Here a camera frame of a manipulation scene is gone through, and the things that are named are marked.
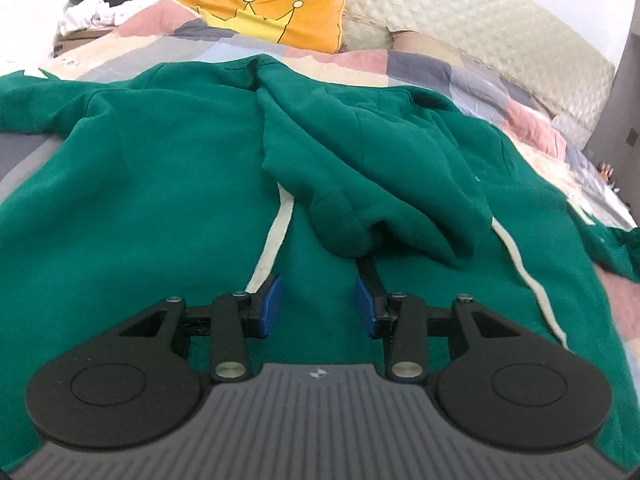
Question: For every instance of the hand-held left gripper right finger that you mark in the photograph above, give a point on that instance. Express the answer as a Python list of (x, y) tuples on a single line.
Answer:
[(365, 305)]

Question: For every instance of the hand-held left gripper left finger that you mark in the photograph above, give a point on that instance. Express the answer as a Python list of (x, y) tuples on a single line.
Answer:
[(270, 307)]

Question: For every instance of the green hoodie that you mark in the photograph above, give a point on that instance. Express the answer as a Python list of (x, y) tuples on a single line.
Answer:
[(175, 185)]

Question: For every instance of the white clothes pile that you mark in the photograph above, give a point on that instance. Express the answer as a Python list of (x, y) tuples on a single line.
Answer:
[(95, 12)]

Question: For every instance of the checkered patchwork quilt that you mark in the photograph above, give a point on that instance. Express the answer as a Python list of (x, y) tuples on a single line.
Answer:
[(530, 125)]

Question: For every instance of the checkered pillow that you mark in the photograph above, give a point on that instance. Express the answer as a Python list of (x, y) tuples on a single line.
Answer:
[(425, 45)]

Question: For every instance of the floral pillow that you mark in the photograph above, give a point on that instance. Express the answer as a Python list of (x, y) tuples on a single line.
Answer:
[(367, 32)]

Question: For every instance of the small cosmetic bottles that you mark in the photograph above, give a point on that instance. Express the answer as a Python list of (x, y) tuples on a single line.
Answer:
[(609, 172)]

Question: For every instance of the yellow crown pillow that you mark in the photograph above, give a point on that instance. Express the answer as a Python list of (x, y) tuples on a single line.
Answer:
[(290, 10)]

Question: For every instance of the cream quilted headboard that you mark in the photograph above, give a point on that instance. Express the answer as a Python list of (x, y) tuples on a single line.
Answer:
[(475, 25)]

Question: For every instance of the dark cabinet socket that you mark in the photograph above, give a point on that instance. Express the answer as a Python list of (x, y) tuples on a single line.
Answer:
[(632, 137)]

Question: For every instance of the brown cardboard box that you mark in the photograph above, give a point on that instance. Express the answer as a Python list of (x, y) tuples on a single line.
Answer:
[(75, 40)]

